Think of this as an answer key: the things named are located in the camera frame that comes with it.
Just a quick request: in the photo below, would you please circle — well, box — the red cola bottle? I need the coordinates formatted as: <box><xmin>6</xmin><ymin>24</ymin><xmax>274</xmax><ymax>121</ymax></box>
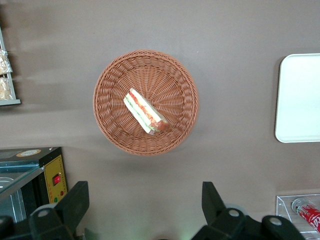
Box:
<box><xmin>291</xmin><ymin>197</ymin><xmax>320</xmax><ymax>235</ymax></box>

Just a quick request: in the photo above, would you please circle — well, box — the beige plastic serving tray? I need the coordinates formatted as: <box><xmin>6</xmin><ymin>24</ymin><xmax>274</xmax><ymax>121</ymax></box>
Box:
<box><xmin>274</xmin><ymin>53</ymin><xmax>320</xmax><ymax>144</ymax></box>

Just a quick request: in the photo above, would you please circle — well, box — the triangle sandwich with white bread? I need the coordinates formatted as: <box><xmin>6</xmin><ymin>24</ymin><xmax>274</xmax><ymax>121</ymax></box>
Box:
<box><xmin>122</xmin><ymin>87</ymin><xmax>169</xmax><ymax>136</ymax></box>

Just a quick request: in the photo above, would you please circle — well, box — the grey snack display tray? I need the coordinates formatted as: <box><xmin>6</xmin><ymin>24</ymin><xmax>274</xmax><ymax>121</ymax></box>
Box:
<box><xmin>0</xmin><ymin>24</ymin><xmax>22</xmax><ymax>106</ymax></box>

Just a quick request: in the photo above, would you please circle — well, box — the clear acrylic bottle rack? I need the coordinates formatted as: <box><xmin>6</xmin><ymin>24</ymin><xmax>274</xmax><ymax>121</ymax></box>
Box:
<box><xmin>275</xmin><ymin>193</ymin><xmax>320</xmax><ymax>240</ymax></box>

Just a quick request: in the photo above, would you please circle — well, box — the steel pan in warmer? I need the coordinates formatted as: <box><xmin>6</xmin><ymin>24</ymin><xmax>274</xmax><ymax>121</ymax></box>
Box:
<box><xmin>0</xmin><ymin>176</ymin><xmax>27</xmax><ymax>223</ymax></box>

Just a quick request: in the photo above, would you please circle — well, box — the black food warmer yellow panel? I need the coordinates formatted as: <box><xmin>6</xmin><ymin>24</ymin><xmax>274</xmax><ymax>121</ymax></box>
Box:
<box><xmin>0</xmin><ymin>146</ymin><xmax>69</xmax><ymax>225</ymax></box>

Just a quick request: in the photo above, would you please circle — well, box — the brown round wicker basket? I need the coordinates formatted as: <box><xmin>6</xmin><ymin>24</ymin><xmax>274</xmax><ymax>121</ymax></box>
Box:
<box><xmin>92</xmin><ymin>49</ymin><xmax>200</xmax><ymax>157</ymax></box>

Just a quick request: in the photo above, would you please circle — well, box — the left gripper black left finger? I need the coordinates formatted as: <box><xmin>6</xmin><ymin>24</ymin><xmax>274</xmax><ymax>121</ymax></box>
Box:
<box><xmin>29</xmin><ymin>180</ymin><xmax>90</xmax><ymax>240</ymax></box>

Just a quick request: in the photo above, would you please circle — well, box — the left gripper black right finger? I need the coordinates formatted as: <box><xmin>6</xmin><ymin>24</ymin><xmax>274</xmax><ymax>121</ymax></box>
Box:
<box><xmin>192</xmin><ymin>181</ymin><xmax>262</xmax><ymax>240</ymax></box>

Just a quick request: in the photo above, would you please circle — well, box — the clear packet of crackers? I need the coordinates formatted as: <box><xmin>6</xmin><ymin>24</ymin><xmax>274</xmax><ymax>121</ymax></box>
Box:
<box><xmin>0</xmin><ymin>76</ymin><xmax>15</xmax><ymax>101</ymax></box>
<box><xmin>0</xmin><ymin>49</ymin><xmax>13</xmax><ymax>75</ymax></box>

